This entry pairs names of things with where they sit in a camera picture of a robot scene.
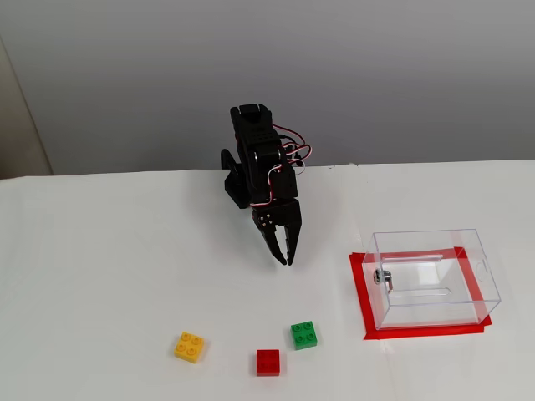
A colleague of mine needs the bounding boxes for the green lego brick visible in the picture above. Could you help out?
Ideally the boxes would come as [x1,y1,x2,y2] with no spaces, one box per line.
[290,320,319,351]

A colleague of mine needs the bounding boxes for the red lego brick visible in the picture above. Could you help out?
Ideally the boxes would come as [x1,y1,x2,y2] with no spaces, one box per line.
[255,348,281,378]

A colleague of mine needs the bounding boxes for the red tape frame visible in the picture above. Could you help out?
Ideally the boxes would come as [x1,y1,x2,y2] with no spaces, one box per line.
[349,246,493,342]

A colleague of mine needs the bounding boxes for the red white black servo cable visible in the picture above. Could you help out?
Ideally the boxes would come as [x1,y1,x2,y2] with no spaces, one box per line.
[249,165,282,209]
[271,124,313,176]

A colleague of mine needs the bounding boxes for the yellow lego brick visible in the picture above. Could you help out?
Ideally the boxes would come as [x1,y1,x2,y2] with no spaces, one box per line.
[173,331,206,364]

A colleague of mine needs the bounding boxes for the transparent plastic box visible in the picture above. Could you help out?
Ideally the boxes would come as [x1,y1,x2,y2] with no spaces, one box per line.
[361,228,502,331]

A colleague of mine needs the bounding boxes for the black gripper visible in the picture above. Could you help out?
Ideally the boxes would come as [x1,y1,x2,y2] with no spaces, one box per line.
[252,165,303,266]

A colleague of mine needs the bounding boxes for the silver cam lock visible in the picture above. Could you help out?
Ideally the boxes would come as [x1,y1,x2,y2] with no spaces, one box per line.
[372,269,396,293]

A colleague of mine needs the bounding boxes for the large grey backdrop board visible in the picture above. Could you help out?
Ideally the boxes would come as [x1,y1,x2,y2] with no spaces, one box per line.
[0,0,535,181]

